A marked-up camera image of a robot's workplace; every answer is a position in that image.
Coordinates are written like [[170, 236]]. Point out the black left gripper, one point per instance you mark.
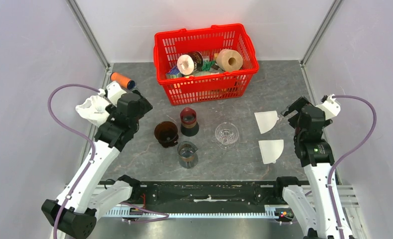
[[145, 106]]

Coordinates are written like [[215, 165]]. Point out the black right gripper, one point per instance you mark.
[[297, 105]]

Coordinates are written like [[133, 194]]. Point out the white paper coffee filter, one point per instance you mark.
[[266, 120], [271, 150]]

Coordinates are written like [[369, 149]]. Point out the clear glass coffee dripper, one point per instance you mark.
[[226, 135]]

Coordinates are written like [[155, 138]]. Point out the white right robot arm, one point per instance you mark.
[[324, 218]]

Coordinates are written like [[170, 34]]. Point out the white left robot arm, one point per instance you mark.
[[76, 211]]

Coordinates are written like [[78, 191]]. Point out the brown plastic coffee dripper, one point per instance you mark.
[[166, 134]]

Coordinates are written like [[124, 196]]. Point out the red and black coffee server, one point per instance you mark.
[[189, 124]]

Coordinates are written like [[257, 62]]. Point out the orange cylindrical bottle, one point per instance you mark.
[[122, 80]]

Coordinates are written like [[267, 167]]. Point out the blue small box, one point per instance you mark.
[[173, 73]]

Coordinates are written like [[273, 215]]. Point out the white crumpled plastic bag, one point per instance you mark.
[[93, 109]]

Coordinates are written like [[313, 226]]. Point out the small glass measuring beaker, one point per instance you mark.
[[187, 155]]

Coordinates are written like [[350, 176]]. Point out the green packet in basket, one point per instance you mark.
[[209, 66]]

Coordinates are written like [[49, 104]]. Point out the red plastic shopping basket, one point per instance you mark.
[[169, 45]]

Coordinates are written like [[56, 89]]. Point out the beige tape roll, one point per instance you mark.
[[229, 60]]

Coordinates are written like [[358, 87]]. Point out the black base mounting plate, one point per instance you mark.
[[212, 197]]

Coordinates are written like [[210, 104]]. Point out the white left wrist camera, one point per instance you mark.
[[112, 92]]

